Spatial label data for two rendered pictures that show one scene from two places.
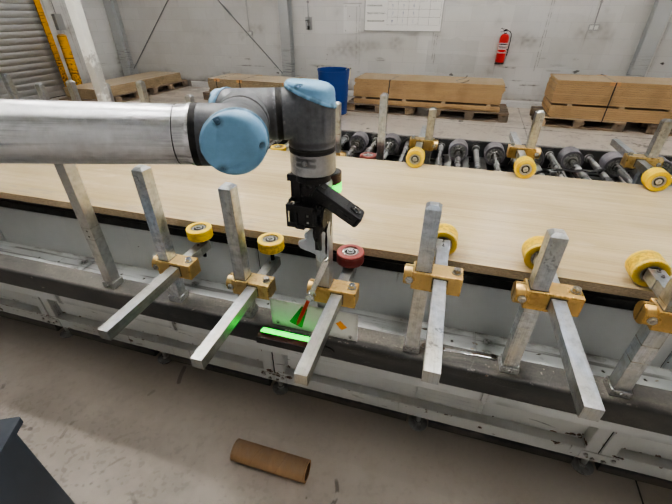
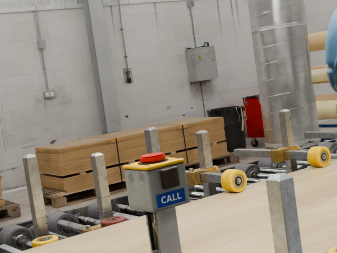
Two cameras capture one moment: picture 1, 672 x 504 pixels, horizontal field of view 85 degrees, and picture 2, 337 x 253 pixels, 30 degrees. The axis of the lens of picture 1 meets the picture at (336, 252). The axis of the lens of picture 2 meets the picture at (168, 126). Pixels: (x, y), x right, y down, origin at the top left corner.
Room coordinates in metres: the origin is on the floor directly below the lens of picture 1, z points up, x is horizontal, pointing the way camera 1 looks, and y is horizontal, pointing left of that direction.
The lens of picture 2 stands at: (0.37, 1.48, 1.35)
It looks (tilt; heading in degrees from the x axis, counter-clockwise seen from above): 5 degrees down; 309
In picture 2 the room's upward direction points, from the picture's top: 8 degrees counter-clockwise
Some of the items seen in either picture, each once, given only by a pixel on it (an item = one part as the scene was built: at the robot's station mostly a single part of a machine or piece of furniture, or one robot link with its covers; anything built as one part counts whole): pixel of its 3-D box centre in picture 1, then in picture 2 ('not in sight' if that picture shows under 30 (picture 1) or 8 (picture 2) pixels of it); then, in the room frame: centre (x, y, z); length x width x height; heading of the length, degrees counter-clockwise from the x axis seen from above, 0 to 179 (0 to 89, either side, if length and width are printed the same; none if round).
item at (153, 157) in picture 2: not in sight; (152, 159); (1.00, 0.76, 1.22); 0.04 x 0.04 x 0.02
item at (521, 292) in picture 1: (545, 296); not in sight; (0.64, -0.47, 0.95); 0.13 x 0.06 x 0.05; 74
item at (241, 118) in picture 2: not in sight; (228, 131); (5.55, -6.25, 0.36); 0.58 x 0.56 x 0.72; 161
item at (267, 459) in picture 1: (270, 460); not in sight; (0.75, 0.25, 0.04); 0.30 x 0.08 x 0.08; 74
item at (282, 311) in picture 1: (312, 319); not in sight; (0.77, 0.07, 0.75); 0.26 x 0.01 x 0.10; 74
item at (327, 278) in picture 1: (324, 265); not in sight; (0.79, 0.03, 0.93); 0.03 x 0.03 x 0.48; 74
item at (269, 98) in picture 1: (247, 116); not in sight; (0.68, 0.16, 1.33); 0.12 x 0.12 x 0.09; 7
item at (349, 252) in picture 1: (350, 266); not in sight; (0.89, -0.04, 0.85); 0.08 x 0.08 x 0.11
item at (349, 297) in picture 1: (333, 291); not in sight; (0.78, 0.01, 0.85); 0.13 x 0.06 x 0.05; 74
